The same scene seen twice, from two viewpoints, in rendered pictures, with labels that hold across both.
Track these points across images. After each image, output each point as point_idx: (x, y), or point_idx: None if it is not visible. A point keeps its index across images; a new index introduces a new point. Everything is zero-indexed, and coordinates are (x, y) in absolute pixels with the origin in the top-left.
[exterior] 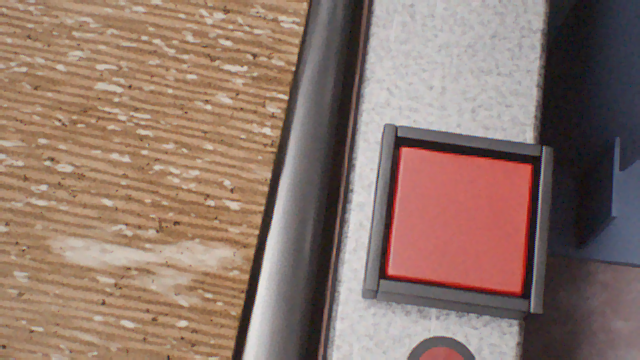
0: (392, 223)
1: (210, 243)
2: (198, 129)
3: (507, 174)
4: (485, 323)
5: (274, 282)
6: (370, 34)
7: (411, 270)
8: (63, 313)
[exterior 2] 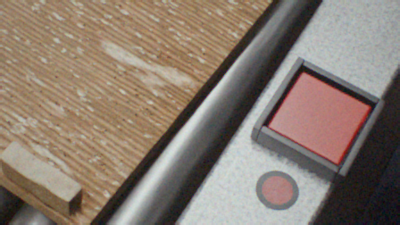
0: (281, 104)
1: (181, 72)
2: (199, 20)
3: (354, 105)
4: (312, 176)
5: (206, 110)
6: (310, 20)
7: (281, 129)
8: (92, 74)
